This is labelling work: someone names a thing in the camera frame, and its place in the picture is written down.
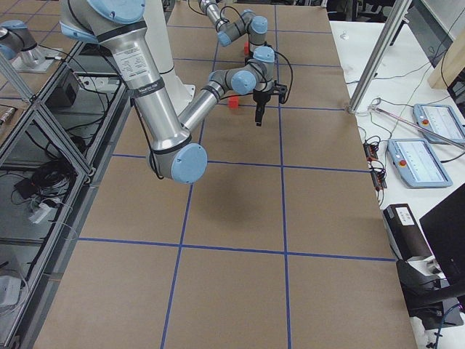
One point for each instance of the red cube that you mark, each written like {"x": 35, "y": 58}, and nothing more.
{"x": 233, "y": 102}

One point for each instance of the near teach pendant tablet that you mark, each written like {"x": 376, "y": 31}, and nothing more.
{"x": 417, "y": 164}

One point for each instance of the black computer monitor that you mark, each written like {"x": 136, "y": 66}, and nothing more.
{"x": 426, "y": 297}

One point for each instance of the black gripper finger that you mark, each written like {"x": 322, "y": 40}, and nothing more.
{"x": 259, "y": 113}

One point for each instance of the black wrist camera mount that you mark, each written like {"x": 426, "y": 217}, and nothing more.
{"x": 281, "y": 91}

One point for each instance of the teach pendant tablet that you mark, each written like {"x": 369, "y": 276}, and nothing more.
{"x": 417, "y": 164}
{"x": 440, "y": 119}

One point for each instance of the white power strip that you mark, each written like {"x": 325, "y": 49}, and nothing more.
{"x": 42, "y": 211}

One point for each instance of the aluminium frame table left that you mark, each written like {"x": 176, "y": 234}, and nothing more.
{"x": 58, "y": 130}

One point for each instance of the far teach pendant tablet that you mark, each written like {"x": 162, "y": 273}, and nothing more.
{"x": 440, "y": 119}

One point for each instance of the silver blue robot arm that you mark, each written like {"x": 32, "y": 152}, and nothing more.
{"x": 248, "y": 23}
{"x": 135, "y": 34}

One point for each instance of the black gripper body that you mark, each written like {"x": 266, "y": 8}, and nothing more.
{"x": 260, "y": 97}
{"x": 248, "y": 58}

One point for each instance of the aluminium frame post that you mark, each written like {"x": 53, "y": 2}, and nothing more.
{"x": 386, "y": 36}

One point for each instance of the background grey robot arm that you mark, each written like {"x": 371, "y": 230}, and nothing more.
{"x": 19, "y": 46}

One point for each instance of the small circuit board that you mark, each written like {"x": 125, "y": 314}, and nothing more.
{"x": 370, "y": 150}

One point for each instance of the red cube block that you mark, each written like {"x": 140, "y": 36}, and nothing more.
{"x": 246, "y": 48}

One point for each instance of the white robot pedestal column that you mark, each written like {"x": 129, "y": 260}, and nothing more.
{"x": 181, "y": 95}

